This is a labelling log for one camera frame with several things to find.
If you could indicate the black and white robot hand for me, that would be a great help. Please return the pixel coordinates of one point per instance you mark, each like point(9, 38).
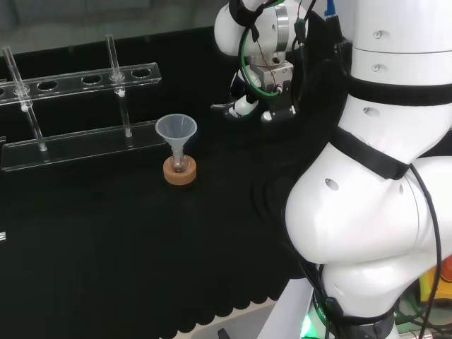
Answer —
point(273, 76)

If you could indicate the small glass round-bottom flask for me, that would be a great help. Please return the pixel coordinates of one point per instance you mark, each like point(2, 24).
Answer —
point(178, 166)

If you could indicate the black bench cloth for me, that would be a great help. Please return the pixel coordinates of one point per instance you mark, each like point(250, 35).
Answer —
point(106, 247)

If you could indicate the yellow stop button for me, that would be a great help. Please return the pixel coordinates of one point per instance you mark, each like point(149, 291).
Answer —
point(429, 279)

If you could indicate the translucent plastic funnel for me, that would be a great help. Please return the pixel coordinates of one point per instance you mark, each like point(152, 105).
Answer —
point(176, 129)

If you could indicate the clear acrylic funnel stand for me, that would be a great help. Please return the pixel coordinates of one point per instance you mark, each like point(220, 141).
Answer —
point(84, 143)

